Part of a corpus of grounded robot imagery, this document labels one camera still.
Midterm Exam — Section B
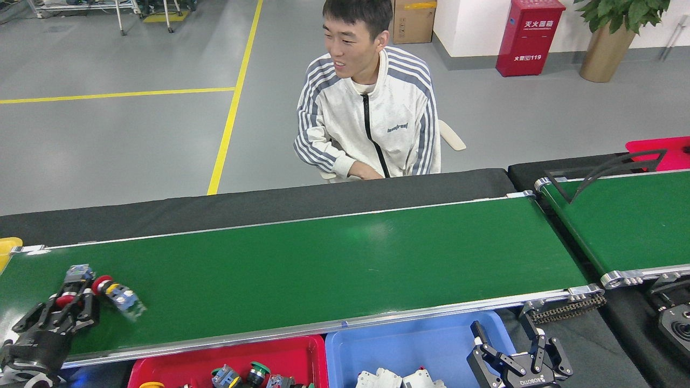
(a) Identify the black cable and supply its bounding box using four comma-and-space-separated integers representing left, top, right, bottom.
569, 148, 690, 204

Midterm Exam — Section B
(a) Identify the red plastic tray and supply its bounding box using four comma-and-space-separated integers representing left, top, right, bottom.
127, 335, 328, 388

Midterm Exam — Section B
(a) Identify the black conveyor motor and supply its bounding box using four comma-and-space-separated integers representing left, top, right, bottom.
647, 272, 690, 372

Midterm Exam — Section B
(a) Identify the person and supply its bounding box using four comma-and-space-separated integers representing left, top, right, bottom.
293, 0, 441, 179

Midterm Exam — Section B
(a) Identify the white stand on wheels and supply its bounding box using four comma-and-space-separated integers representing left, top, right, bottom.
113, 0, 184, 36

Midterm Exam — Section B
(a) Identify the red fire extinguisher box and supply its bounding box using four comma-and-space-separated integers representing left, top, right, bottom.
495, 0, 567, 78

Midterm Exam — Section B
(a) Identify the short green conveyor belt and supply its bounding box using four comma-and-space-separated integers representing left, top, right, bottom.
534, 169, 690, 290

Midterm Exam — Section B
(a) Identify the yellow plastic tray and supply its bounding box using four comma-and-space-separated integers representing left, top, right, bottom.
0, 237, 23, 273

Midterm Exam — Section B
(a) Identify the blue plastic tray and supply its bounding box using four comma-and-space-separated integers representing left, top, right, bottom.
325, 310, 518, 388

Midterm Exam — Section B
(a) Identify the potted plant in brass pot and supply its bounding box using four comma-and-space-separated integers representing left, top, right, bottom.
573, 0, 672, 84

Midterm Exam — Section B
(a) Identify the black table cloth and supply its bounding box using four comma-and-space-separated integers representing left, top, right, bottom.
508, 153, 690, 388
0, 168, 650, 388

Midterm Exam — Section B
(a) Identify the black conveyor drive chain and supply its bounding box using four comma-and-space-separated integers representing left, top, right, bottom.
531, 293, 607, 324

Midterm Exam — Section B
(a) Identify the red plastic bin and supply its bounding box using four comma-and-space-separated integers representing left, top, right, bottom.
625, 136, 690, 172

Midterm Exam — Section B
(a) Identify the brown cardboard box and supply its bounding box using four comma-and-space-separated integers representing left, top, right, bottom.
389, 0, 438, 45

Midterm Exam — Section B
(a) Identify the person's right hand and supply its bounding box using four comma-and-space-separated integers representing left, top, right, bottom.
348, 162, 384, 181

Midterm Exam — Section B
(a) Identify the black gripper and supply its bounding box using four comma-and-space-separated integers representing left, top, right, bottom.
2, 279, 101, 374
466, 321, 574, 388

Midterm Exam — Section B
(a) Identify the long green conveyor belt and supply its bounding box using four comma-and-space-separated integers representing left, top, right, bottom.
0, 190, 605, 372

